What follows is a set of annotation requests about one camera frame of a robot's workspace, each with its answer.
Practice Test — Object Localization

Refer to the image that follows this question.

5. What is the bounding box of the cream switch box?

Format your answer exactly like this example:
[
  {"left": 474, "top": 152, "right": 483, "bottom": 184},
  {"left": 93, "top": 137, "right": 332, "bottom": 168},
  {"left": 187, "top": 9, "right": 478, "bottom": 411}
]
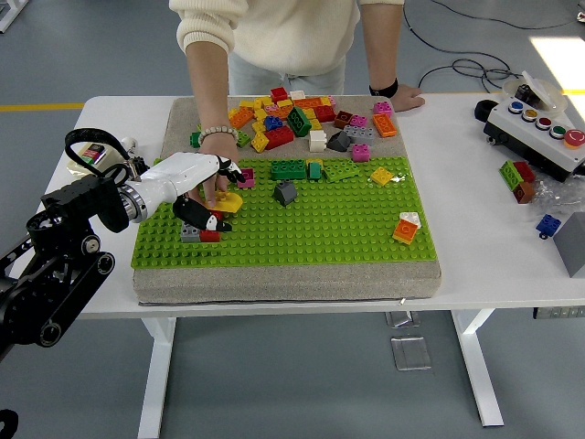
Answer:
[{"left": 67, "top": 140, "right": 122, "bottom": 177}]

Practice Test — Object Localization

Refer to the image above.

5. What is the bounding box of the green studded baseplate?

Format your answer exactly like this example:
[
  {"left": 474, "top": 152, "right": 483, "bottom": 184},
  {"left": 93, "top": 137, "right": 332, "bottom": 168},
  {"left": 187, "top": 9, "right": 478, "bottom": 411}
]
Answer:
[{"left": 131, "top": 155, "right": 439, "bottom": 270}]

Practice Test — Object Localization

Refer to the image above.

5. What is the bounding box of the person's right hand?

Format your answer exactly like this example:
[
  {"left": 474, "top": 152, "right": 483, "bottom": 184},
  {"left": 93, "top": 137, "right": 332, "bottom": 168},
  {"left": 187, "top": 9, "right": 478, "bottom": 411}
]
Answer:
[{"left": 197, "top": 135, "right": 242, "bottom": 209}]

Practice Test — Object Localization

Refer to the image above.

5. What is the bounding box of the white push-button control box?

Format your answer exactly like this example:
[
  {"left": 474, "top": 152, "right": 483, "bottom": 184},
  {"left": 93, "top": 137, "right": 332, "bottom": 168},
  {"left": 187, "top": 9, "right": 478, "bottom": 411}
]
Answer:
[{"left": 484, "top": 97, "right": 585, "bottom": 184}]

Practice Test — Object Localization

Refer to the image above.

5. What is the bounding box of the red building brick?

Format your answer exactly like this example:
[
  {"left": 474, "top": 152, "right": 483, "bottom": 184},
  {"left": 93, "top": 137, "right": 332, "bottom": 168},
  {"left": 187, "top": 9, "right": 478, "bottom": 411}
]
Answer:
[{"left": 512, "top": 160, "right": 537, "bottom": 184}]

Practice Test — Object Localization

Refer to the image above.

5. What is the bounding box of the orange four-stud brick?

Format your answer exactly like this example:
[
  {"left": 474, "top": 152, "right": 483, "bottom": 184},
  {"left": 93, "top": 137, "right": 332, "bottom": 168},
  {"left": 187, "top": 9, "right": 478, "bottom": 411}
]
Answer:
[{"left": 392, "top": 219, "right": 420, "bottom": 245}]

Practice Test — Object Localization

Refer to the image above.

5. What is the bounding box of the round translucent lidded container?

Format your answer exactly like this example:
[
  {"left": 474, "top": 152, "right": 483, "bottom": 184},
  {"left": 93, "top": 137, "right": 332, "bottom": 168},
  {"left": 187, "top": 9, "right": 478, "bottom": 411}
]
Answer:
[{"left": 501, "top": 70, "right": 568, "bottom": 115}]

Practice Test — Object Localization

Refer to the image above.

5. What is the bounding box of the grey-brown cushion mat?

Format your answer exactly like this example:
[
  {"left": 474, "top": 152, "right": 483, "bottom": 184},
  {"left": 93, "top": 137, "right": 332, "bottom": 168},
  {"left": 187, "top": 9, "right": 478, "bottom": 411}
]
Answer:
[{"left": 132, "top": 94, "right": 443, "bottom": 305}]

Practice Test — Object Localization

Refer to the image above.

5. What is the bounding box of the person's left hand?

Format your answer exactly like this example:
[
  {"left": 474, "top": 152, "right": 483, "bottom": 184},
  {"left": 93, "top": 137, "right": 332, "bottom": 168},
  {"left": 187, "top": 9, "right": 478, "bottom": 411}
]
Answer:
[{"left": 391, "top": 84, "right": 426, "bottom": 112}]

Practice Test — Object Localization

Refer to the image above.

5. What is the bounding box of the clear floor socket cover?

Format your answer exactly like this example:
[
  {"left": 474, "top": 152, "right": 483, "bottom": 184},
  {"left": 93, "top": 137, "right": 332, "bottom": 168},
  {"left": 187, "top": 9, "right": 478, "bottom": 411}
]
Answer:
[
  {"left": 389, "top": 336, "right": 433, "bottom": 371},
  {"left": 385, "top": 309, "right": 424, "bottom": 328}
]

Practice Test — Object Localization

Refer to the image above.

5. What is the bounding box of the white furniture frame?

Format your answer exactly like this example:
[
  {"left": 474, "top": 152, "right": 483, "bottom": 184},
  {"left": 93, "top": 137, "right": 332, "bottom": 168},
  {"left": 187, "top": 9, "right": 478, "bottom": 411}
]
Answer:
[{"left": 0, "top": 0, "right": 24, "bottom": 34}]

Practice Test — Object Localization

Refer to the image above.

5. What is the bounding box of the person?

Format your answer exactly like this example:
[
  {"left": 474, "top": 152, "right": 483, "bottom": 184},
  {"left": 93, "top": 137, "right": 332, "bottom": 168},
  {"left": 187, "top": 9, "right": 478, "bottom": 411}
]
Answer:
[{"left": 168, "top": 0, "right": 406, "bottom": 96}]

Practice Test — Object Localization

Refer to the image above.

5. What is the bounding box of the dark green eight-stud brick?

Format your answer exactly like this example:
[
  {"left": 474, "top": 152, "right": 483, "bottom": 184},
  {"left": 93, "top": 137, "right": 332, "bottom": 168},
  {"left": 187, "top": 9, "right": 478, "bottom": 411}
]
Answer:
[
  {"left": 286, "top": 105, "right": 314, "bottom": 137},
  {"left": 271, "top": 158, "right": 308, "bottom": 181}
]

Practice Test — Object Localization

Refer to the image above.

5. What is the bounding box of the grey box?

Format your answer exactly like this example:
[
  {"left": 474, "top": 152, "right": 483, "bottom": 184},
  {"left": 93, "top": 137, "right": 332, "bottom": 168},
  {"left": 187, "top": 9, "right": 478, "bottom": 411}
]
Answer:
[{"left": 551, "top": 210, "right": 585, "bottom": 279}]

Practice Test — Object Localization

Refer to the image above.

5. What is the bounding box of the black ring roll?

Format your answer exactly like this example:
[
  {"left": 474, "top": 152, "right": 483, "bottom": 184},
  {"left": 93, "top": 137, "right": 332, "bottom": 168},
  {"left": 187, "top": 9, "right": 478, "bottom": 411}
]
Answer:
[{"left": 473, "top": 99, "right": 503, "bottom": 123}]

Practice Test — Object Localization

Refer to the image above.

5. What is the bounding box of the bead bracelet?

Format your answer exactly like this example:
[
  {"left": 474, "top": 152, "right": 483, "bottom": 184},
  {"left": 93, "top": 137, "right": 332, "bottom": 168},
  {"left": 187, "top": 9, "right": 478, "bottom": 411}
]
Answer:
[{"left": 197, "top": 124, "right": 239, "bottom": 147}]

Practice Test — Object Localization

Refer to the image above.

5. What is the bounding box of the under-table control panel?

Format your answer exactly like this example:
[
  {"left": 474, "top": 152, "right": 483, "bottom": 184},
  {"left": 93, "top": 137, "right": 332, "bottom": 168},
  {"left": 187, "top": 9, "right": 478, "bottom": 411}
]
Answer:
[{"left": 532, "top": 305, "right": 585, "bottom": 321}]

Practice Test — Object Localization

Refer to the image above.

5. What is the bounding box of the dark grey sloped brick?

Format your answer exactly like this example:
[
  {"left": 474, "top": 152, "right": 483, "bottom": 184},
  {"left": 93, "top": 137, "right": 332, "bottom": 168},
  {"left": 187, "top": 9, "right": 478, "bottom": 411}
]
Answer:
[
  {"left": 326, "top": 131, "right": 352, "bottom": 152},
  {"left": 272, "top": 179, "right": 298, "bottom": 207}
]

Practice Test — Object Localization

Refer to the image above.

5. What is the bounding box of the clear plastic bag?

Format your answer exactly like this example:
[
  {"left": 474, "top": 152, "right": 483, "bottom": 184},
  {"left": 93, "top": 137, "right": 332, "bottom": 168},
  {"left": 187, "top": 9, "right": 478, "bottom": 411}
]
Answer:
[{"left": 532, "top": 176, "right": 585, "bottom": 216}]

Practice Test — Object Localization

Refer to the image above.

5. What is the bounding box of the lime green flat plate brick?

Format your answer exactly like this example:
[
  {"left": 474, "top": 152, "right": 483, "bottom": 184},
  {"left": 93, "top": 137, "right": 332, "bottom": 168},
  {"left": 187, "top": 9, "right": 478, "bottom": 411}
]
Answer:
[{"left": 323, "top": 160, "right": 362, "bottom": 184}]

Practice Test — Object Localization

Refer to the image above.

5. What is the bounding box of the black wristband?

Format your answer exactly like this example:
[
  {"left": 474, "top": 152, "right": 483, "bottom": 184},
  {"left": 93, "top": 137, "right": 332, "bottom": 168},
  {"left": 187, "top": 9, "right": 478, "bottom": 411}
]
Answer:
[{"left": 368, "top": 77, "right": 399, "bottom": 98}]

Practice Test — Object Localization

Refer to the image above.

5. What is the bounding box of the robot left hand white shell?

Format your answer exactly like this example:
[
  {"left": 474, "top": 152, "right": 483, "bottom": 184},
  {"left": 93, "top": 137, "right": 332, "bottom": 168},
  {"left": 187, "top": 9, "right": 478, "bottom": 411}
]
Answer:
[{"left": 138, "top": 152, "right": 246, "bottom": 233}]

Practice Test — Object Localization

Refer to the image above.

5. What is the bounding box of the white table leg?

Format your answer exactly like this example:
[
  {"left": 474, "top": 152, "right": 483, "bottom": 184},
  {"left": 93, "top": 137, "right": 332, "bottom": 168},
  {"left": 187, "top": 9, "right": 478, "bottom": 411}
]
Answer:
[
  {"left": 136, "top": 316, "right": 178, "bottom": 439},
  {"left": 450, "top": 308, "right": 505, "bottom": 429}
]

